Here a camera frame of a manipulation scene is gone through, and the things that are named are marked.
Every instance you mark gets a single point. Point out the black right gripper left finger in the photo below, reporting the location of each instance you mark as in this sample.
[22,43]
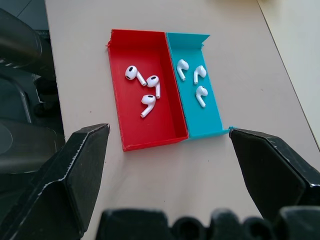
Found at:
[62,180]

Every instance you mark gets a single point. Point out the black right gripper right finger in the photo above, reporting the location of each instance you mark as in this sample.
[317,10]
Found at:
[272,172]

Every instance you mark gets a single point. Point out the dark robot body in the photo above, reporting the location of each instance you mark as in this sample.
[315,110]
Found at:
[22,100]

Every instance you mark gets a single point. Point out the teal plastic tray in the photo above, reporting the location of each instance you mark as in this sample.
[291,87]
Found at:
[200,110]

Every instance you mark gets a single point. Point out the red plastic tray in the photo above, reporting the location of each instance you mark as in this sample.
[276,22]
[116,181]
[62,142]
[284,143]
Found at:
[147,110]

